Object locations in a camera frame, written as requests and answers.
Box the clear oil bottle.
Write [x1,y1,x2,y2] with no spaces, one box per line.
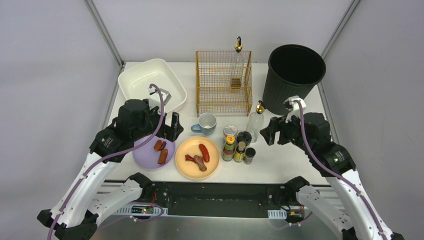
[246,100,267,144]

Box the black lid round jar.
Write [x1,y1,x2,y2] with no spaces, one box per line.
[236,131,252,147]

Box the silver lid shaker jar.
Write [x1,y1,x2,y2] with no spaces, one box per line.
[222,124,238,143]

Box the yellow cap sauce bottle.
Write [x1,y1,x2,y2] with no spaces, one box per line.
[222,135,236,162]

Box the oil bottle with brown liquid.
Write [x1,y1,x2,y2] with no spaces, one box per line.
[230,36,244,90]

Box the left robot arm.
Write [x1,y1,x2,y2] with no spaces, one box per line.
[37,99,184,240]

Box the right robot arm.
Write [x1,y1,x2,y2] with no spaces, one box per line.
[260,112,404,240]

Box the dark sausage piece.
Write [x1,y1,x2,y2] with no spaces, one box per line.
[160,141,167,150]

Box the thin orange food piece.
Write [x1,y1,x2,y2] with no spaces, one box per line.
[153,139,162,152]

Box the orange fried food piece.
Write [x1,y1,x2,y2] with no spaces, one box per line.
[157,149,168,165]

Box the purple plate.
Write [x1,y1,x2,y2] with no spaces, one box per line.
[132,136,176,170]

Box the dark spice jar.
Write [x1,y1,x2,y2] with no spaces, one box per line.
[243,147,256,165]

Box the small red sausage piece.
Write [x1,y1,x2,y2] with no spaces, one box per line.
[185,154,196,163]

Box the blue white mug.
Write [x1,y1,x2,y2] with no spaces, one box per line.
[190,112,217,136]

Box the white plastic tub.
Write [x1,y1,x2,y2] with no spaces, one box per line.
[117,58,188,113]

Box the yellow plate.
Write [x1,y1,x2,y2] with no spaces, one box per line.
[175,136,221,180]

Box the small yellow label bottle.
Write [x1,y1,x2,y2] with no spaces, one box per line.
[233,141,246,163]

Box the brown meat piece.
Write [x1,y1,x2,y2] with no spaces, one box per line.
[194,155,207,172]

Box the black ribbed trash bin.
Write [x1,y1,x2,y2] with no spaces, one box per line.
[262,44,327,116]

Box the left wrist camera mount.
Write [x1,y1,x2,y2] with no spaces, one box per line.
[148,87,172,113]

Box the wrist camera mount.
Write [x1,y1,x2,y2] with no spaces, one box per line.
[148,87,172,113]
[284,95,307,123]

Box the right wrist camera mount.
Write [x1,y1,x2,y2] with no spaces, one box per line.
[284,95,307,123]

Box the gold wire basket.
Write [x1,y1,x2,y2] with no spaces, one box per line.
[195,50,253,116]

